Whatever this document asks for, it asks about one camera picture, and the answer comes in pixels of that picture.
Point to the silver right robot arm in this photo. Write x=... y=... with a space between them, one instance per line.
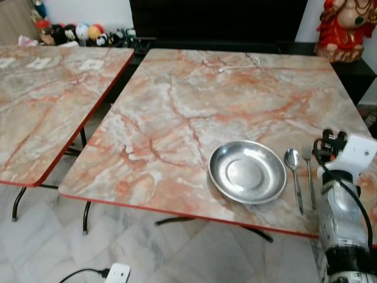
x=341 y=219

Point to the stainless steel fork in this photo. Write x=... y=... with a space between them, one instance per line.
x=307 y=155

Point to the stainless steel spoon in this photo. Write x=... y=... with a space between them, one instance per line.
x=292 y=158

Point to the round stainless steel plate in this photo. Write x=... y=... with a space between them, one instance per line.
x=247 y=172

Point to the red gold statue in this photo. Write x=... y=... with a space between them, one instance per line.
x=344 y=29

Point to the marble top folding table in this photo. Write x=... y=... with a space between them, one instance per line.
x=47 y=106
x=177 y=118

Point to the black television screen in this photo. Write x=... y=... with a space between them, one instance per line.
x=218 y=17

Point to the orange red round plush toy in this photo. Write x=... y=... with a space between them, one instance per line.
x=96 y=30

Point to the white round plush toy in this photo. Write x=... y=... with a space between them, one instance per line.
x=82 y=31

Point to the black plush toy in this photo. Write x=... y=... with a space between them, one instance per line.
x=60 y=34

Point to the blue red toy figure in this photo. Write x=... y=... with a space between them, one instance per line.
x=40 y=16

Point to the pink white plastic bag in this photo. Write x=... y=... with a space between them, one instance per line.
x=27 y=41

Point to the brown wooden door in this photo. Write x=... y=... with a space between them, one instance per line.
x=15 y=20

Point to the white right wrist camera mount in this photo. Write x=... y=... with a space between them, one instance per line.
x=357 y=154

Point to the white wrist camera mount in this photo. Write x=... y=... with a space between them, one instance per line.
x=357 y=154
x=118 y=273

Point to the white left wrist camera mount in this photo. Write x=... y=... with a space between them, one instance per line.
x=118 y=273

